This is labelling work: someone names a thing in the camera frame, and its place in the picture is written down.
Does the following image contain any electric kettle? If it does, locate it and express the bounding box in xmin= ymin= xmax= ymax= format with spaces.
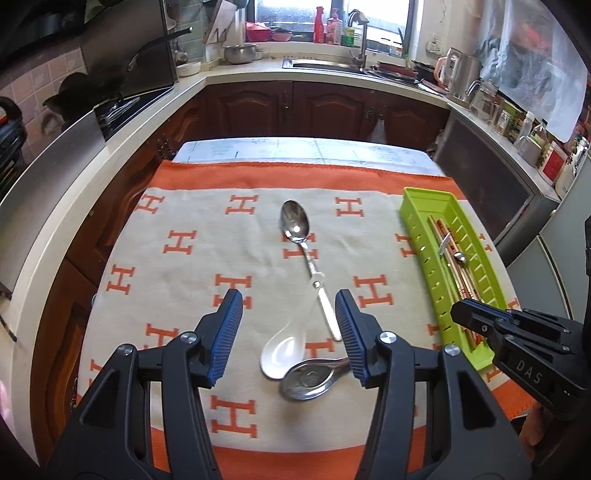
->
xmin=434 ymin=47 xmax=482 ymax=107

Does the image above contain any wooden handled steel spoon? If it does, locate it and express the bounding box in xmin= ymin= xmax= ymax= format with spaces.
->
xmin=444 ymin=249 xmax=470 ymax=299

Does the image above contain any black wok pan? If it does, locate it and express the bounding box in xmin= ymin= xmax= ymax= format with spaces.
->
xmin=43 ymin=27 xmax=193 ymax=120

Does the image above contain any steel oven appliance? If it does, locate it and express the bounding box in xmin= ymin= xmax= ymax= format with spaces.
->
xmin=435 ymin=104 xmax=560 ymax=265

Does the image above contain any red label container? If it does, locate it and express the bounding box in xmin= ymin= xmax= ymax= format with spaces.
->
xmin=539 ymin=141 xmax=567 ymax=186

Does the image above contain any large steel spoon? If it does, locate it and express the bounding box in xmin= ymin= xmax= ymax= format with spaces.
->
xmin=280 ymin=200 xmax=342 ymax=342

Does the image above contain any orange beige H blanket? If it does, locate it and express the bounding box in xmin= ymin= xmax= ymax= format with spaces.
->
xmin=76 ymin=159 xmax=541 ymax=480

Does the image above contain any white ceramic soup spoon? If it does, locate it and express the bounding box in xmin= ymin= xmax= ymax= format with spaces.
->
xmin=259 ymin=276 xmax=324 ymax=380

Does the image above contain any right hand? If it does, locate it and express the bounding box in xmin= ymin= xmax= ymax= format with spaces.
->
xmin=519 ymin=402 xmax=552 ymax=461

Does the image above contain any lime green plastic tray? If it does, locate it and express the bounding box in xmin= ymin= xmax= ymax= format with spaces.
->
xmin=401 ymin=187 xmax=507 ymax=370

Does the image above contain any small spoon gold handle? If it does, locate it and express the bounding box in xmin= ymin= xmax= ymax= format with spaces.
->
xmin=438 ymin=232 xmax=452 ymax=257

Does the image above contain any steel soup ladle spoon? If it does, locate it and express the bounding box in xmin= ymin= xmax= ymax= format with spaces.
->
xmin=280 ymin=357 xmax=351 ymax=402

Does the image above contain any steel pot on counter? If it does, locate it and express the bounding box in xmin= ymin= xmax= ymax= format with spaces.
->
xmin=223 ymin=43 xmax=257 ymax=65

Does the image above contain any kitchen faucet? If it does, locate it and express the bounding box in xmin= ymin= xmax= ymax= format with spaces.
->
xmin=346 ymin=8 xmax=371 ymax=72

